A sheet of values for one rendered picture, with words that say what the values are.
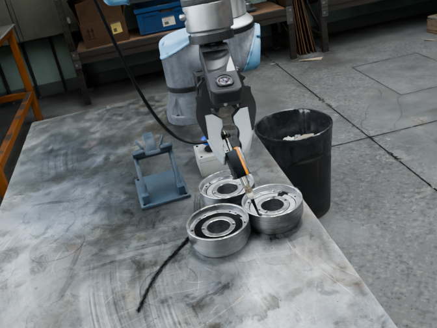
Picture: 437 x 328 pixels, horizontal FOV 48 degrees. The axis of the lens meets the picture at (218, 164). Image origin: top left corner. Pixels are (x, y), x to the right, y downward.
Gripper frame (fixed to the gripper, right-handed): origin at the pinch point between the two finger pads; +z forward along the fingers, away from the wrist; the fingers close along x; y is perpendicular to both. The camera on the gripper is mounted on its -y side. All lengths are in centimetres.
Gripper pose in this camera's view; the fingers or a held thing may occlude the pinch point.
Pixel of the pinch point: (233, 156)
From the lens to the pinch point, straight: 81.0
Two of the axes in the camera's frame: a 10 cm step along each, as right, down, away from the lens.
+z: 1.7, 9.3, 3.3
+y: -1.6, -3.0, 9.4
